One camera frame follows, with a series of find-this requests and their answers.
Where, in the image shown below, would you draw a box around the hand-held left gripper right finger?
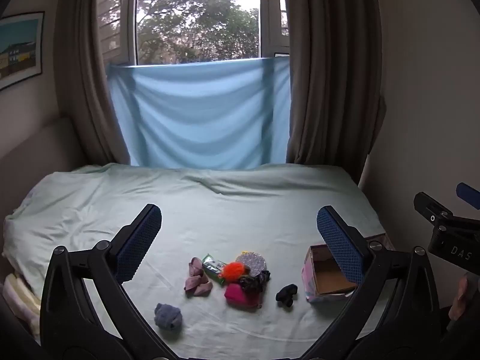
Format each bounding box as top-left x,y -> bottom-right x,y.
304,205 -> 441,360

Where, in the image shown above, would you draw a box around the magenta leather pouch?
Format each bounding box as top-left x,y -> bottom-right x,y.
224,283 -> 263,310

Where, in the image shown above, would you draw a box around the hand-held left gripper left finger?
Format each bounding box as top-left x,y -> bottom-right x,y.
39,203 -> 163,360

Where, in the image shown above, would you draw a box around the printed cardboard box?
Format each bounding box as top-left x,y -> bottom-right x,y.
303,233 -> 391,304

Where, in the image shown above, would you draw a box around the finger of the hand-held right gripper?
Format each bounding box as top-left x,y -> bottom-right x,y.
456,182 -> 480,211
413,192 -> 455,227

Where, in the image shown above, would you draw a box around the blue-grey fluffy sock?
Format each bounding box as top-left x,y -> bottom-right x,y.
154,302 -> 183,331

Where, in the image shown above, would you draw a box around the brown curtain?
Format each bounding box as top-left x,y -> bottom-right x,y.
285,0 -> 387,166
53,0 -> 133,166

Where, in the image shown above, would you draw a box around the framed wall picture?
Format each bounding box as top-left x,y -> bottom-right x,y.
0,11 -> 45,91

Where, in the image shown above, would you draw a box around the green tissue packet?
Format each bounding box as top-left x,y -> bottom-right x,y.
202,254 -> 228,284

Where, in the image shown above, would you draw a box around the window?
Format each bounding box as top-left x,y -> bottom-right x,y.
95,0 -> 291,66

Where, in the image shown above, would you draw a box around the pink folded socks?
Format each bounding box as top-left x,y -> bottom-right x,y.
184,257 -> 214,298

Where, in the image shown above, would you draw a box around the light blue hanging cloth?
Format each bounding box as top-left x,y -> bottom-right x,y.
107,57 -> 292,169

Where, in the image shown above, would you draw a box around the black cloth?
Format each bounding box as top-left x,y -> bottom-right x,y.
275,284 -> 299,307

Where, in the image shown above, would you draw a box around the round glittery sponge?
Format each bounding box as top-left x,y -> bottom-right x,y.
236,251 -> 268,276

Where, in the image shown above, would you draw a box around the dark patterned scrunchie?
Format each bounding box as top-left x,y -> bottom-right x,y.
240,270 -> 271,293

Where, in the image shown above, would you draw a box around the orange fluffy pompom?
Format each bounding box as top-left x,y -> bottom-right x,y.
219,262 -> 251,284

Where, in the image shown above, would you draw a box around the person's right hand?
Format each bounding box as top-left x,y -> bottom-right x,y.
448,272 -> 480,323

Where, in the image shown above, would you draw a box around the white pillows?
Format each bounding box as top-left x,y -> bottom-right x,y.
3,272 -> 43,340

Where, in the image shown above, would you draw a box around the beige headboard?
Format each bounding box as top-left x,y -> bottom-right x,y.
0,116 -> 83,199

